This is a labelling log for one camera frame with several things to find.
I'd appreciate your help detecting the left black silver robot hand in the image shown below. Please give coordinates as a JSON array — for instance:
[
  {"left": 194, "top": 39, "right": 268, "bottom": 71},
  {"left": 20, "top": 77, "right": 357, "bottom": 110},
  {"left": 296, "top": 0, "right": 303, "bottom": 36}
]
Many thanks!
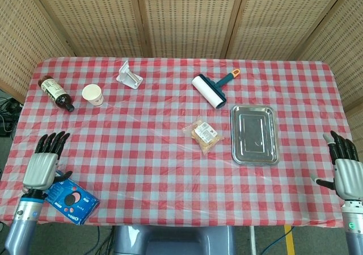
[{"left": 22, "top": 131, "right": 73, "bottom": 200}]

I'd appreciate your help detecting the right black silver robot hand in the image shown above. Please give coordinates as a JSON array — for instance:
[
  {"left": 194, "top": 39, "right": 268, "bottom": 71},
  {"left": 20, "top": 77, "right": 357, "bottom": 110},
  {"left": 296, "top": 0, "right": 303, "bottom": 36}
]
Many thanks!
[{"left": 310, "top": 129, "right": 363, "bottom": 202}]

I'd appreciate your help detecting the sandwich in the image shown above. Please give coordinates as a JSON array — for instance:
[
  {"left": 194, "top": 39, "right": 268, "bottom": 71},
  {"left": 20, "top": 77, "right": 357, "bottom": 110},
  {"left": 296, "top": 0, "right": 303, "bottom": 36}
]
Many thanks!
[{"left": 182, "top": 115, "right": 225, "bottom": 155}]

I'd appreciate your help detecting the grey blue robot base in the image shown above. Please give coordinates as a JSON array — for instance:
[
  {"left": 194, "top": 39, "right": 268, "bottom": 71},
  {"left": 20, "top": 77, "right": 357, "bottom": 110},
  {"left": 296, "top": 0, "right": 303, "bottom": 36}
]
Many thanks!
[{"left": 113, "top": 225, "right": 237, "bottom": 255}]

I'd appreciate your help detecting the stainless steel tray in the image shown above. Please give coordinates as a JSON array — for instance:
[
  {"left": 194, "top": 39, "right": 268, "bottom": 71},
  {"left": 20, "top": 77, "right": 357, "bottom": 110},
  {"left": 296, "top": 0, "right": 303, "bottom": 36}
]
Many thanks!
[{"left": 230, "top": 104, "right": 281, "bottom": 166}]

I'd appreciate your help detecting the blue Oreo cookie box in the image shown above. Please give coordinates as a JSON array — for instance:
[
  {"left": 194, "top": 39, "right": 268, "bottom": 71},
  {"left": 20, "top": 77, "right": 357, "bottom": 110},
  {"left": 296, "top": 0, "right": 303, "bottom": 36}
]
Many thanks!
[{"left": 44, "top": 169, "right": 100, "bottom": 226}]

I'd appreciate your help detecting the dark glass bottle with label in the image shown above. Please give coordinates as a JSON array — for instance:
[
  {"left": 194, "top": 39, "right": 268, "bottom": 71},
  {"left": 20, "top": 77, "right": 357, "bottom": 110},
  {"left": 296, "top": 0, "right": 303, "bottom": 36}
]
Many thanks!
[{"left": 38, "top": 75, "right": 75, "bottom": 112}]

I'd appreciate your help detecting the yellow floor tape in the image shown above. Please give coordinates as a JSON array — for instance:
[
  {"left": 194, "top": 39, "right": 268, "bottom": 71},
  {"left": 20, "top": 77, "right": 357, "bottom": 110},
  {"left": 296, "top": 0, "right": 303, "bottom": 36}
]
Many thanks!
[{"left": 284, "top": 225, "right": 296, "bottom": 255}]

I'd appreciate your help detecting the white paper cup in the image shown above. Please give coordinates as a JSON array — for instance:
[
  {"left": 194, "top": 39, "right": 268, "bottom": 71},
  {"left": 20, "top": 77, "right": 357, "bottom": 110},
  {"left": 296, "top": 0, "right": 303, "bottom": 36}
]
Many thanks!
[{"left": 82, "top": 83, "right": 103, "bottom": 107}]

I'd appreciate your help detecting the red white checkered tablecloth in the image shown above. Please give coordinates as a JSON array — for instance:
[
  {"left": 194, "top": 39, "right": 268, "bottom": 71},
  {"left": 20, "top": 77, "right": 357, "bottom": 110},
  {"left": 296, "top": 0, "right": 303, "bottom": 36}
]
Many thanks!
[{"left": 0, "top": 56, "right": 354, "bottom": 228}]

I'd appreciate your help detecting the white table leg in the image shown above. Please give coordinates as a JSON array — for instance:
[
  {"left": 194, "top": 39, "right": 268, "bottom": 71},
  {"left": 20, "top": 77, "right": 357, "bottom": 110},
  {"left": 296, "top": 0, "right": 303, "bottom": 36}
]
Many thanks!
[{"left": 248, "top": 225, "right": 256, "bottom": 255}]

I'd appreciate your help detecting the woven wicker screen panel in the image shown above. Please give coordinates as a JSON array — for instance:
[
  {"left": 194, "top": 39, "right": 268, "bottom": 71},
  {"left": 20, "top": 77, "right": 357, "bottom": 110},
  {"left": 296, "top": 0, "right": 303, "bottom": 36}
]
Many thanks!
[
  {"left": 0, "top": 0, "right": 73, "bottom": 104},
  {"left": 129, "top": 0, "right": 250, "bottom": 59},
  {"left": 296, "top": 0, "right": 363, "bottom": 153},
  {"left": 28, "top": 0, "right": 147, "bottom": 58},
  {"left": 225, "top": 0, "right": 355, "bottom": 60}
]

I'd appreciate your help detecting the white plastic phone stand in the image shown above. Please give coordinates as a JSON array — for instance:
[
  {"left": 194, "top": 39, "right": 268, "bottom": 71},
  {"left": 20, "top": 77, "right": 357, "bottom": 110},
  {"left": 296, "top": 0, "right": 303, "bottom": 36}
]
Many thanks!
[{"left": 116, "top": 60, "right": 142, "bottom": 90}]

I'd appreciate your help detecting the black cable bundle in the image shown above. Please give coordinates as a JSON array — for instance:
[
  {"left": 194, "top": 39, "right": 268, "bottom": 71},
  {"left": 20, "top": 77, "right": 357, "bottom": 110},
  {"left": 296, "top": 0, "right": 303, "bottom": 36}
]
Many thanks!
[{"left": 0, "top": 95, "right": 25, "bottom": 138}]

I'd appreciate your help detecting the lint roller with teal handle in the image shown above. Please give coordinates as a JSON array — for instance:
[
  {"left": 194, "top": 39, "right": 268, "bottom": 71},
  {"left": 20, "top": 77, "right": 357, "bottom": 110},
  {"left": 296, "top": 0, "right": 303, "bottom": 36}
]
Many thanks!
[{"left": 191, "top": 68, "right": 240, "bottom": 110}]

